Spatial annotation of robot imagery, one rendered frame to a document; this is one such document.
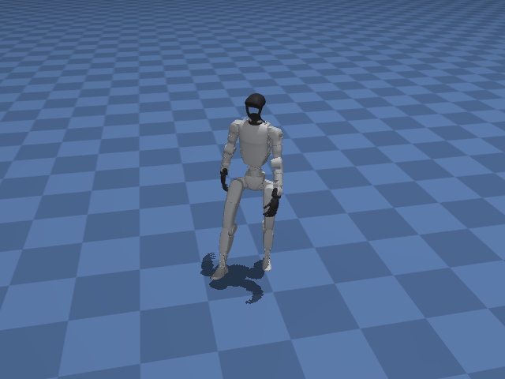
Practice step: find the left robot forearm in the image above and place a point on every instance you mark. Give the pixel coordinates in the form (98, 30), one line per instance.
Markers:
(278, 182)

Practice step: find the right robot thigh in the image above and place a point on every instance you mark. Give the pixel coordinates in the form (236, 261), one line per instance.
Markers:
(232, 201)

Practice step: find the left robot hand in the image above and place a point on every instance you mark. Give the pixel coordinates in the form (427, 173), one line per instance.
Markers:
(274, 204)

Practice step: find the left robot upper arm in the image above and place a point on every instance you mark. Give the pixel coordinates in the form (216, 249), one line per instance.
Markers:
(276, 136)

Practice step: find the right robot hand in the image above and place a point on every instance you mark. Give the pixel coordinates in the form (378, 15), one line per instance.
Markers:
(223, 179)

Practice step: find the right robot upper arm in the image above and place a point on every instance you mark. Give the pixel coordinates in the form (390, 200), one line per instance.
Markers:
(232, 137)

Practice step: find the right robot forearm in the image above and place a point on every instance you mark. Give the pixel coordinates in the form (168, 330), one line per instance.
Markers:
(226, 161)

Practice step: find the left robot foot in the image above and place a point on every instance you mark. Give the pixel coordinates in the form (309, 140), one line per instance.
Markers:
(266, 264)

